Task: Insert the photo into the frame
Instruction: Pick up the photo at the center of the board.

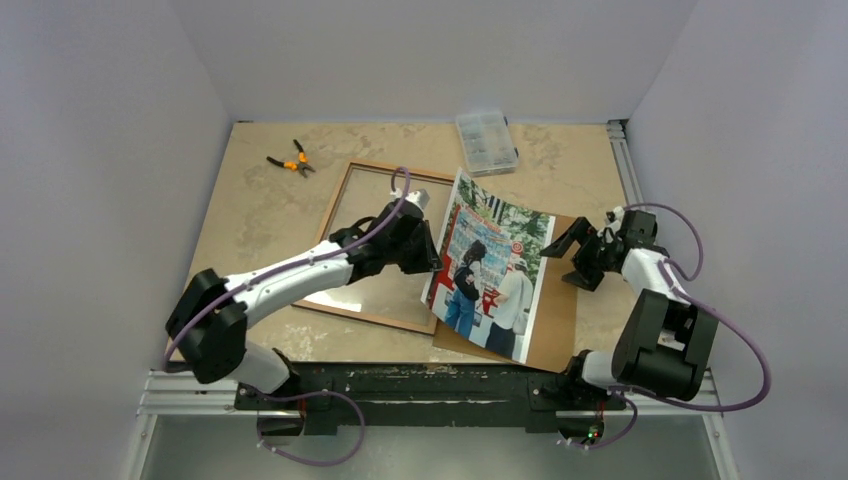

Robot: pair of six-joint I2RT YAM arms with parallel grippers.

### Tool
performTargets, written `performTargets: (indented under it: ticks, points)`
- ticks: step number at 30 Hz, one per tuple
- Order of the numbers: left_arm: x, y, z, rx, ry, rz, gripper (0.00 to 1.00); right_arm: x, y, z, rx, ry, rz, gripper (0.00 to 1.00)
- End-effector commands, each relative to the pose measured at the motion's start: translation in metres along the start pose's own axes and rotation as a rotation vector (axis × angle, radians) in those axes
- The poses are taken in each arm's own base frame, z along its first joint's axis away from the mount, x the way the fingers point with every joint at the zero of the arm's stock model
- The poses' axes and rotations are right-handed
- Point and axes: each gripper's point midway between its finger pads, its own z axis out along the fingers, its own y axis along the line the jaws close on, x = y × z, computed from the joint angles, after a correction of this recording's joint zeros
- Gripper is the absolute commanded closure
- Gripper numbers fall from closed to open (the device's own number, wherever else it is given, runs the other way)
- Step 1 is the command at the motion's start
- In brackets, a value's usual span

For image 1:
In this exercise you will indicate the colour photo print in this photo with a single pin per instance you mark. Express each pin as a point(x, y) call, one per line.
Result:
point(489, 287)

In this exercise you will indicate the orange black pliers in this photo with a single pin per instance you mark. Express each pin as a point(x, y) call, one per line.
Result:
point(300, 165)

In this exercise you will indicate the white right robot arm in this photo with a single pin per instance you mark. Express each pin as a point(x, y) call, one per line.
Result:
point(666, 342)

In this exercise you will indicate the brown cardboard backing board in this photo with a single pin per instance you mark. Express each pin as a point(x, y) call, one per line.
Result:
point(550, 342)

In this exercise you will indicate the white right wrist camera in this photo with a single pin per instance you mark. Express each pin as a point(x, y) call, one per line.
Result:
point(613, 223)

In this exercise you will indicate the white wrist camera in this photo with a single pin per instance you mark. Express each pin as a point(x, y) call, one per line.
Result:
point(420, 198)
point(613, 223)

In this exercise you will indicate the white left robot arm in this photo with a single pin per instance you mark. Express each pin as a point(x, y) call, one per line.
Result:
point(209, 325)

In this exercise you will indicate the blue wooden picture frame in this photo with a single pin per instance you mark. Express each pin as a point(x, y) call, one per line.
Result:
point(338, 199)

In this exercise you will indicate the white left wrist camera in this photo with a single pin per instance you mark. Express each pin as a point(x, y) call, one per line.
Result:
point(420, 198)

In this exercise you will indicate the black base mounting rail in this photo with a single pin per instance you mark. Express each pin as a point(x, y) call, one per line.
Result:
point(330, 395)

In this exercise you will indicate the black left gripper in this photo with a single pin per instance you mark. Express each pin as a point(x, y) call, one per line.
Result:
point(428, 260)

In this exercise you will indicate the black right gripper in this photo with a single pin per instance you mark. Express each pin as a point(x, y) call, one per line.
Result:
point(592, 249)

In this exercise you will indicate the aluminium right side rail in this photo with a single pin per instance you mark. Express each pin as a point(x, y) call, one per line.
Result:
point(634, 195)

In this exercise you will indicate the clear plastic screw box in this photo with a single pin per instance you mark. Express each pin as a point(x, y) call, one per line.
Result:
point(487, 143)

